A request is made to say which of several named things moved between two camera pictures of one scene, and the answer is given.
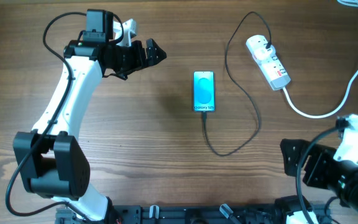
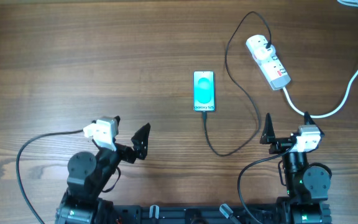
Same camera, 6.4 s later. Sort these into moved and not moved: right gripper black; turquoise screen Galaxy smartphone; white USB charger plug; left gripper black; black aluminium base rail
Moved: left gripper black; right gripper black
Not moved: black aluminium base rail; white USB charger plug; turquoise screen Galaxy smartphone
